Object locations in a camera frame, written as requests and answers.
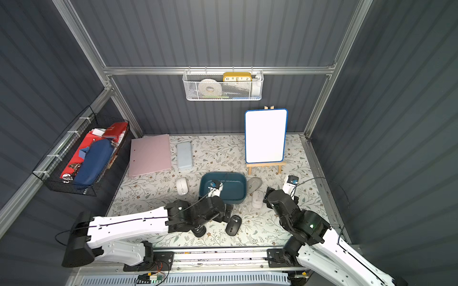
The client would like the glossy white mouse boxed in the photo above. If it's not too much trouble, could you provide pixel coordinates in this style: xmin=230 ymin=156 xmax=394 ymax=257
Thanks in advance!
xmin=176 ymin=177 xmax=188 ymax=195

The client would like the dark grey mouse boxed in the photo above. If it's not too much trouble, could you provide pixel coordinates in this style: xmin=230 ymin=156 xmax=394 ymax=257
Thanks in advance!
xmin=225 ymin=214 xmax=242 ymax=237

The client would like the beige white mouse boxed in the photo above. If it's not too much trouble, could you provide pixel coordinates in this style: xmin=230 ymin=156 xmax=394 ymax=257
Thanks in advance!
xmin=247 ymin=177 xmax=262 ymax=193

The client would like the teal storage box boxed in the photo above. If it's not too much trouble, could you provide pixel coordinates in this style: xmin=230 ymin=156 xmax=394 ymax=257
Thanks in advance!
xmin=199 ymin=172 xmax=247 ymax=205

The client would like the black mouse with logo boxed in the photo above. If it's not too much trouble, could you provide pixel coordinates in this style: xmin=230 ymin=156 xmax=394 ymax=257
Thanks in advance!
xmin=192 ymin=225 xmax=206 ymax=238

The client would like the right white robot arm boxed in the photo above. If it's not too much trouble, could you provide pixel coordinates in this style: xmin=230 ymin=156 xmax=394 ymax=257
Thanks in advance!
xmin=263 ymin=188 xmax=407 ymax=286

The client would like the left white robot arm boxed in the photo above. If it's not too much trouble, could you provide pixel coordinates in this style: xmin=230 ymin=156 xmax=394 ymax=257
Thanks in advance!
xmin=62 ymin=196 xmax=232 ymax=270

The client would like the floral table mat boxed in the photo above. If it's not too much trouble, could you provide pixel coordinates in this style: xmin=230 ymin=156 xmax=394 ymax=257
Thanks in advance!
xmin=107 ymin=134 xmax=342 ymax=249

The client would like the light blue case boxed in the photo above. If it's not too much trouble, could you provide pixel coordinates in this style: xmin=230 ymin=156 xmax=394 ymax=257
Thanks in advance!
xmin=177 ymin=141 xmax=193 ymax=171

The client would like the pink folder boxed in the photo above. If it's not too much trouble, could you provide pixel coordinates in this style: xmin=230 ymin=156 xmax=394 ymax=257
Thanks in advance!
xmin=128 ymin=134 xmax=172 ymax=178

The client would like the blue framed whiteboard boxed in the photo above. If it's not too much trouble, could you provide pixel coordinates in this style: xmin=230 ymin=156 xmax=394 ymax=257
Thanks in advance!
xmin=244 ymin=108 xmax=289 ymax=165

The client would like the navy blue pouch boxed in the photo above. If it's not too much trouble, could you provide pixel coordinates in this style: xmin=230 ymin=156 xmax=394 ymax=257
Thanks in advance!
xmin=73 ymin=139 xmax=114 ymax=189

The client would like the red package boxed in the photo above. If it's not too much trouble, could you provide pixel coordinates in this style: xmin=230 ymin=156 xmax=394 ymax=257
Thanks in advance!
xmin=60 ymin=122 xmax=129 ymax=184

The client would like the white tape roll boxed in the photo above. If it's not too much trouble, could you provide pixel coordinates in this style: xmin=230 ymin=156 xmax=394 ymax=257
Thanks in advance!
xmin=198 ymin=79 xmax=223 ymax=98

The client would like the yellow clock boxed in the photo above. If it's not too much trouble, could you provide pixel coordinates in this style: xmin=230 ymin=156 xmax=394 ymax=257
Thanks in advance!
xmin=223 ymin=71 xmax=252 ymax=83

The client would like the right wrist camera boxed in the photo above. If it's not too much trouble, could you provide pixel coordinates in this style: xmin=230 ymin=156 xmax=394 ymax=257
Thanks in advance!
xmin=282 ymin=175 xmax=299 ymax=197

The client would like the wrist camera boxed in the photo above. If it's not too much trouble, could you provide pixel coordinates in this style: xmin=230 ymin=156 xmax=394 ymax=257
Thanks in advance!
xmin=282 ymin=175 xmax=299 ymax=197
xmin=208 ymin=181 xmax=223 ymax=197

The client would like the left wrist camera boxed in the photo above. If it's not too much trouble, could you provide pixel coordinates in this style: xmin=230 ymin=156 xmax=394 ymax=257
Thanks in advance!
xmin=208 ymin=181 xmax=223 ymax=197

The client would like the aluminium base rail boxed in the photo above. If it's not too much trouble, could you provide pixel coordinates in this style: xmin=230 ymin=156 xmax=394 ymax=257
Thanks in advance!
xmin=67 ymin=247 xmax=312 ymax=286

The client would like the black wire basket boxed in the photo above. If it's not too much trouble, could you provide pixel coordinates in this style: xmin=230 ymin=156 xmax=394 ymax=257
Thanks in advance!
xmin=32 ymin=108 xmax=130 ymax=197

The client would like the white wire basket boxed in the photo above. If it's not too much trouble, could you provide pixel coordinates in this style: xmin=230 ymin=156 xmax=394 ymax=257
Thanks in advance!
xmin=182 ymin=70 xmax=264 ymax=101

